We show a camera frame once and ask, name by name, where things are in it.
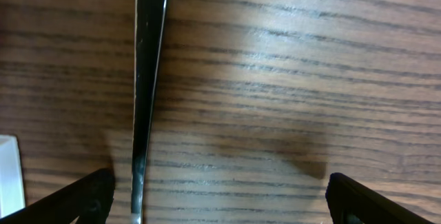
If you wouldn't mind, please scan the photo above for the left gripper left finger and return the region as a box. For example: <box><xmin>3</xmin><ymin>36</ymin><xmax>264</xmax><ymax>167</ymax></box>
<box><xmin>1</xmin><ymin>168</ymin><xmax>115</xmax><ymax>224</ymax></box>

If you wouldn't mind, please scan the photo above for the dark handled metal fork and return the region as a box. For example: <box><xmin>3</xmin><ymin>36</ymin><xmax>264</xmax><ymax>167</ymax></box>
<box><xmin>130</xmin><ymin>0</ymin><xmax>167</xmax><ymax>224</ymax></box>

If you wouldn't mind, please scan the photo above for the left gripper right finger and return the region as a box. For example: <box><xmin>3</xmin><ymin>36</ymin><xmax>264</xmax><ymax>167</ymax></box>
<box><xmin>325</xmin><ymin>172</ymin><xmax>432</xmax><ymax>224</ymax></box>

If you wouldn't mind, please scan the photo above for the white plastic fork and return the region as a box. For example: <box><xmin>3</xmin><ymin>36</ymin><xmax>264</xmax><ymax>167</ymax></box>
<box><xmin>0</xmin><ymin>135</ymin><xmax>25</xmax><ymax>218</ymax></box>

